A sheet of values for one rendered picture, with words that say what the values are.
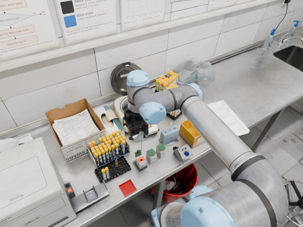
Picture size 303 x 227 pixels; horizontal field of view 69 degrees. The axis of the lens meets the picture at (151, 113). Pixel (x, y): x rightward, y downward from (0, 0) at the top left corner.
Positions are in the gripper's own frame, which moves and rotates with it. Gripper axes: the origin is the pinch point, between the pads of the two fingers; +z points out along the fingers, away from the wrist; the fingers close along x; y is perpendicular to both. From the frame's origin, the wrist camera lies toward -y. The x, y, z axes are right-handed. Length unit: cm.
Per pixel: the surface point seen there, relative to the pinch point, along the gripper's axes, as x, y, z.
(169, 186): -5, -31, 92
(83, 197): 1.7, 31.8, 22.8
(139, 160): -0.4, 0.7, 19.1
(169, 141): -5.4, -22.7, 24.9
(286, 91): -1, -130, 27
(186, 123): -8.5, -36.5, 19.7
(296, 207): 60, -110, 94
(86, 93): -57, 7, 15
